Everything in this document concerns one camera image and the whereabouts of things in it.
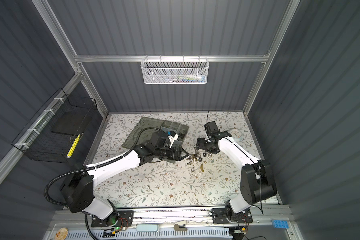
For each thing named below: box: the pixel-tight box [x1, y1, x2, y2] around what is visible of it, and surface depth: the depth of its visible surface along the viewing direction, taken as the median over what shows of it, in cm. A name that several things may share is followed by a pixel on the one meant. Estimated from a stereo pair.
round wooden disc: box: [55, 227, 69, 240], surface depth 71 cm
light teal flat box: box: [136, 224, 160, 233], surface depth 71 cm
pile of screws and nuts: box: [186, 148, 212, 173], surface depth 96 cm
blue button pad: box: [272, 220, 289, 229], surface depth 72 cm
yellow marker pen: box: [66, 134, 81, 158], surface depth 70 cm
